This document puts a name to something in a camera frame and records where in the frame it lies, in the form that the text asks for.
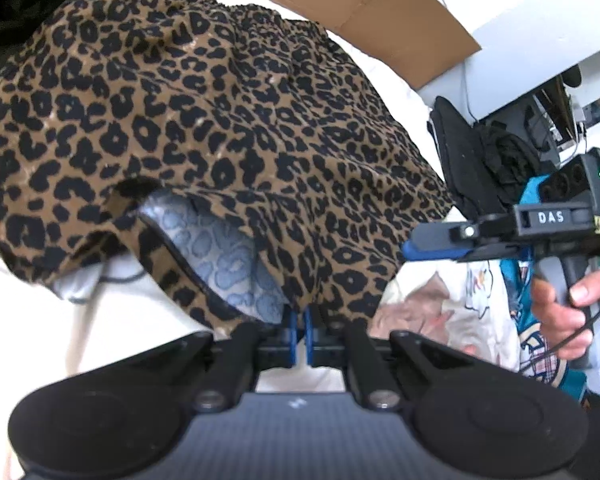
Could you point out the person's right hand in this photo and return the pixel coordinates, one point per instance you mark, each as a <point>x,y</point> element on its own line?
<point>559,322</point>

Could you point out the teal printed garment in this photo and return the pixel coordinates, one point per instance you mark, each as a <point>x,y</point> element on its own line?
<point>552,371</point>

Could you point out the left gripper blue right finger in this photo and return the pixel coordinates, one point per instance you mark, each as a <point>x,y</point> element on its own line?
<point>309,325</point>

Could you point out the brown cardboard sheet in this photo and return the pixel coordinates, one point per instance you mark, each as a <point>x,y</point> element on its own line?
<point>418,39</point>

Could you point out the cream cartoon bear bedsheet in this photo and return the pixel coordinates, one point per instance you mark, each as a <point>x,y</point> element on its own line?
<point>420,309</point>

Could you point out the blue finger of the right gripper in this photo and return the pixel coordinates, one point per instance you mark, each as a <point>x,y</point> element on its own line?
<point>412,253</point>
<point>435,234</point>

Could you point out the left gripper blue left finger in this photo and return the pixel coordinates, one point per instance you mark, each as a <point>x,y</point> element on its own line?
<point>290,336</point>

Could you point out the leopard print skirt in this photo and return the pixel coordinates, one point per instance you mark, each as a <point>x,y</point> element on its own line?
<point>74,163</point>

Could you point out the black bag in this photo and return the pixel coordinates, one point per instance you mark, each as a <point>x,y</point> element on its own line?
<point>486,168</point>

